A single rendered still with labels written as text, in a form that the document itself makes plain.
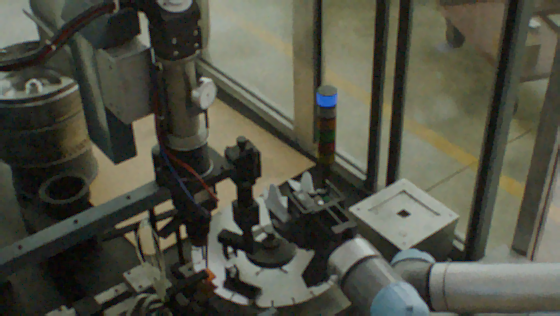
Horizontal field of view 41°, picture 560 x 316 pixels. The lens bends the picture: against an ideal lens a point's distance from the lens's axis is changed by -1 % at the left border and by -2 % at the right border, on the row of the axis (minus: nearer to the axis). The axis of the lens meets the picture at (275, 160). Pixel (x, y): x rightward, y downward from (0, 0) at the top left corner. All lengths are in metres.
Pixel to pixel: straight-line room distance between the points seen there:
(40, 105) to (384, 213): 0.85
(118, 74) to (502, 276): 0.65
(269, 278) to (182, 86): 0.49
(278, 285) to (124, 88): 0.52
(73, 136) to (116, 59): 0.79
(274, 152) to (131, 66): 1.01
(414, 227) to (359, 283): 0.71
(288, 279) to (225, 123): 0.88
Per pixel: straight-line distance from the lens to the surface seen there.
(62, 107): 1.90
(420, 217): 1.74
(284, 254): 1.55
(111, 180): 2.13
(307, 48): 1.99
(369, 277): 1.02
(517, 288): 1.10
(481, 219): 1.70
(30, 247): 1.53
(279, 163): 2.12
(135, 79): 1.23
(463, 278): 1.13
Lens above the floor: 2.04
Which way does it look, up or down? 37 degrees down
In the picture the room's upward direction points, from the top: 2 degrees counter-clockwise
